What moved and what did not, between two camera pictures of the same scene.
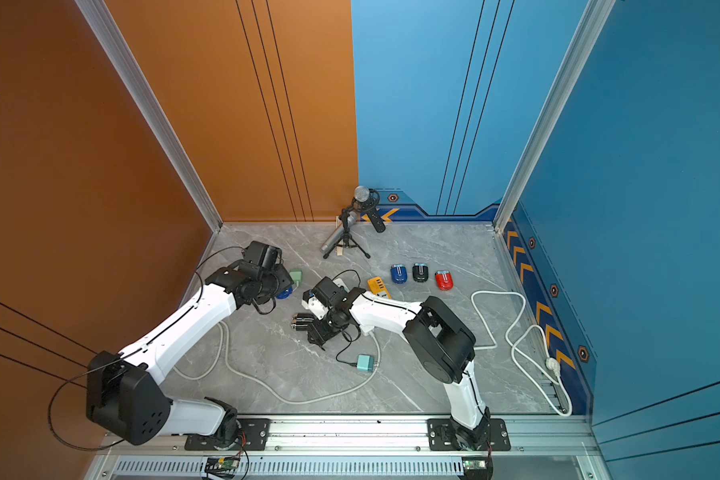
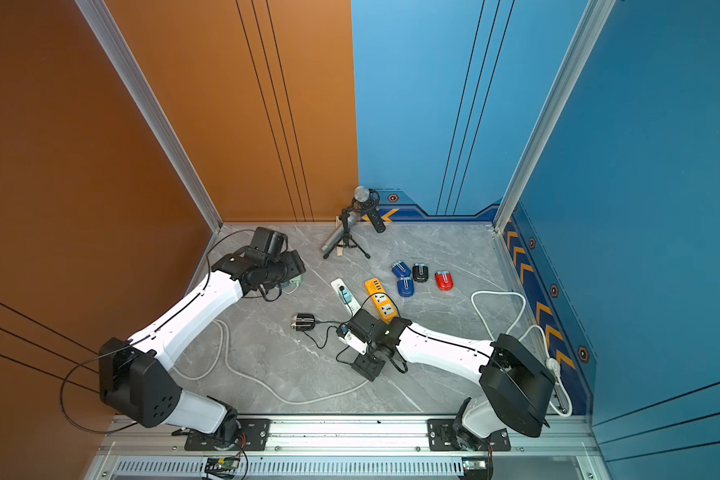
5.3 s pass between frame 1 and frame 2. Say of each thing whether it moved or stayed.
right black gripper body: moved
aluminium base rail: stayed
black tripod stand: stayed
